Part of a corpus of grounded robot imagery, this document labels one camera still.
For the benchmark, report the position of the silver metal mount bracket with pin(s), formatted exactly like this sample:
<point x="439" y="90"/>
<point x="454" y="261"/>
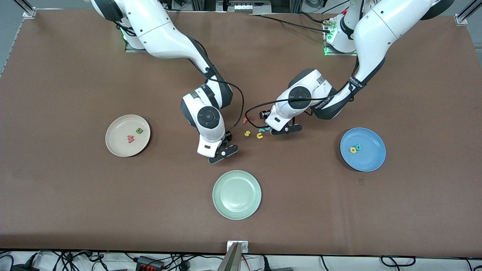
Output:
<point x="244" y="246"/>

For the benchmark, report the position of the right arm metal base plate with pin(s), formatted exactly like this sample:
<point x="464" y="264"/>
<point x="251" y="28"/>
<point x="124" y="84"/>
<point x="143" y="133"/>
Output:
<point x="131" y="49"/>

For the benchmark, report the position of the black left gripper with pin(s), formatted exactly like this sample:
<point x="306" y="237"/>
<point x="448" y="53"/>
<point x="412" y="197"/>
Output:
<point x="264" y="114"/>

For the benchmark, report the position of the aluminium camera mast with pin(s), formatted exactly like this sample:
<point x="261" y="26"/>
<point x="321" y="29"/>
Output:
<point x="231" y="261"/>

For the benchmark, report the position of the red foam letter f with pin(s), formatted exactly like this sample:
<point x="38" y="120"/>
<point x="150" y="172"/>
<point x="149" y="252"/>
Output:
<point x="245" y="120"/>

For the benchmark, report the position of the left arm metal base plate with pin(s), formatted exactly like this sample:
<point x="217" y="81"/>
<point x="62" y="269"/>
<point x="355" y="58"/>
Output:
<point x="339" y="54"/>

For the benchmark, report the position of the black orange power strip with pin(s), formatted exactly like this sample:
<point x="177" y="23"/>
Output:
<point x="148" y="262"/>

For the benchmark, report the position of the aluminium corner post bracket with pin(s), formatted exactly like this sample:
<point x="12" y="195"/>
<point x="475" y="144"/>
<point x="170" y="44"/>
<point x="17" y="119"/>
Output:
<point x="29" y="13"/>
<point x="461" y="19"/>

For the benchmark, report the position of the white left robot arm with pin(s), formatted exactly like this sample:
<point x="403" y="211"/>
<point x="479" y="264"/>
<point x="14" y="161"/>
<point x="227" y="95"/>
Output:
<point x="380" y="30"/>

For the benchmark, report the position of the blue plate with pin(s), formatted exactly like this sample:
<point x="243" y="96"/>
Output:
<point x="371" y="158"/>

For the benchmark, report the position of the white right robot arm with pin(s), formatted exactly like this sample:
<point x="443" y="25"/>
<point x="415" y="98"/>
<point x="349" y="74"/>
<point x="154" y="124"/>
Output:
<point x="162" y="34"/>

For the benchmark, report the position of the pale green plate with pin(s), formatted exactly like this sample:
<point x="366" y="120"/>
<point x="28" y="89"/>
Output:
<point x="237" y="194"/>

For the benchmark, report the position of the beige brown plate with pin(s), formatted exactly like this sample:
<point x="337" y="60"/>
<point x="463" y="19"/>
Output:
<point x="120" y="145"/>

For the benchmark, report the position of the black adapter box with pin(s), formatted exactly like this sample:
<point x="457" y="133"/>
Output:
<point x="22" y="268"/>

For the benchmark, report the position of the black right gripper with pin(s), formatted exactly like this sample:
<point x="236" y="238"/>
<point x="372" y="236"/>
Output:
<point x="229" y="137"/>

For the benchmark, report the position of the white metal rack device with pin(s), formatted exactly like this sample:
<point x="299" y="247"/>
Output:
<point x="244" y="6"/>

